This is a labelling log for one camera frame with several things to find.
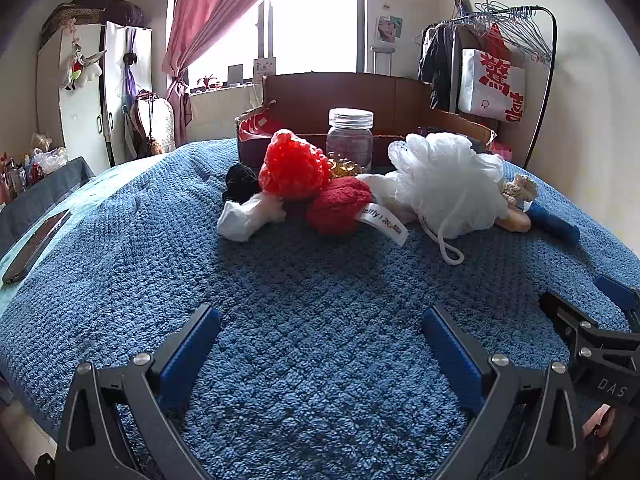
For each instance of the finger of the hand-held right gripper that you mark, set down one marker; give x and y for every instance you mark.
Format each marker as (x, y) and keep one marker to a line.
(620, 292)
(562, 312)

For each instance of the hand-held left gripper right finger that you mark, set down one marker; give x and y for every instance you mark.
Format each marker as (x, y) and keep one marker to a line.
(455, 360)

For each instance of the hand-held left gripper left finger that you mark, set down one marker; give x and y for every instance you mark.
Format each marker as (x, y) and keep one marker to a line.
(190, 355)

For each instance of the blue tissue pack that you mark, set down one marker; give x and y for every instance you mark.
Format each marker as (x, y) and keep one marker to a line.
(552, 222)

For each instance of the beige round puff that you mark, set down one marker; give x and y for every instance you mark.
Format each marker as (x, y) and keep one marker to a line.
(515, 221)

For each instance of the cream crochet scrunchie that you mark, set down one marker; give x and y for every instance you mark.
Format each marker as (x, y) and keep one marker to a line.
(520, 187)

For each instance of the white mesh bath loofah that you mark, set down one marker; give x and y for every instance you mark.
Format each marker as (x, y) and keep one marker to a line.
(445, 185)

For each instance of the red fluffy cloth with label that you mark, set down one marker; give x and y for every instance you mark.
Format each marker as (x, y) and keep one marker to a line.
(335, 207)

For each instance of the red mesh knit scrubber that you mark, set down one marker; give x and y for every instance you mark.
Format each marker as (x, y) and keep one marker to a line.
(292, 165)

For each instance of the cardboard box red inside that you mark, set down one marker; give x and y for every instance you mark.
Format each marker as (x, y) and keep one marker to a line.
(350, 105)

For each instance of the person's right hand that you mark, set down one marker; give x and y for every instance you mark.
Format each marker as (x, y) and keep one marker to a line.
(600, 435)

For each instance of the blue knit blanket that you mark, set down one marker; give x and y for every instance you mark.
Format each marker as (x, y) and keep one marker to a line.
(310, 285)

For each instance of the pink plastic bag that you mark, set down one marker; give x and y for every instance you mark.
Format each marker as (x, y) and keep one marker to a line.
(501, 151)

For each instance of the dark smartphone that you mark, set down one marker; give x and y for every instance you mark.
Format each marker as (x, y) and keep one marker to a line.
(35, 250)

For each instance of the dark blue table cloth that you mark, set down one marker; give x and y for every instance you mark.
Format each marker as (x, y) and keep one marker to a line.
(45, 190)

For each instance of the black metal clothes rack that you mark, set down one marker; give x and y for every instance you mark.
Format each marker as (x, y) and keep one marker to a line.
(547, 85)

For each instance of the cream quilted bag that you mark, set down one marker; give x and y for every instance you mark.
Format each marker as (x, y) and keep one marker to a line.
(157, 120)

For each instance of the cluster of small bottles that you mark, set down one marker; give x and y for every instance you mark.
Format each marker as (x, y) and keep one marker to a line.
(45, 160)

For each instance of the clear jar with gold beads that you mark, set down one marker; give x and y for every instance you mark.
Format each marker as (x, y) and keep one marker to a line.
(350, 140)

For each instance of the white paper bag red print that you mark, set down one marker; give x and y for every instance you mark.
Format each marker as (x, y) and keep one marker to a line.
(475, 85)

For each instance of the white ledge cloth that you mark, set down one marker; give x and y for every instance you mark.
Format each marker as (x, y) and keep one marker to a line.
(220, 110)

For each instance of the white wardrobe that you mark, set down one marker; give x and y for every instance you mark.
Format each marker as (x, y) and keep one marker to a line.
(82, 120)

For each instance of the dark hanging clothes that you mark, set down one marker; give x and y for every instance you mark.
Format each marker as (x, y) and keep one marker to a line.
(440, 60)

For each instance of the purple ribbon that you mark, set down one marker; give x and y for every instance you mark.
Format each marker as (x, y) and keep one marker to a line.
(130, 77)

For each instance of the pink printed card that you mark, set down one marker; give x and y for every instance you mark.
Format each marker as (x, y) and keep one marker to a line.
(264, 69)

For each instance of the hanging stuffed toy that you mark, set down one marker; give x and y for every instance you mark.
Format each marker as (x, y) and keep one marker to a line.
(75, 72)

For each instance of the white step stool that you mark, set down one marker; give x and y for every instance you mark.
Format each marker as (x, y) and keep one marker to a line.
(382, 60)

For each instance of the pink curtain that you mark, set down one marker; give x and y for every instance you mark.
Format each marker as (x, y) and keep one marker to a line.
(210, 10)

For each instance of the dark purple bag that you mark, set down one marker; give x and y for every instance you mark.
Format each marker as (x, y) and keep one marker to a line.
(125, 12)

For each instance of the bright window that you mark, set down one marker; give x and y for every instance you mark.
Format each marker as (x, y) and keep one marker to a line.
(310, 20)

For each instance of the patterned storage bag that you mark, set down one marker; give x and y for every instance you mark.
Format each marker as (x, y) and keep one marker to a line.
(65, 17)

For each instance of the wall poster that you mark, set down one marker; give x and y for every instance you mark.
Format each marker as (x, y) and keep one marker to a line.
(387, 29)

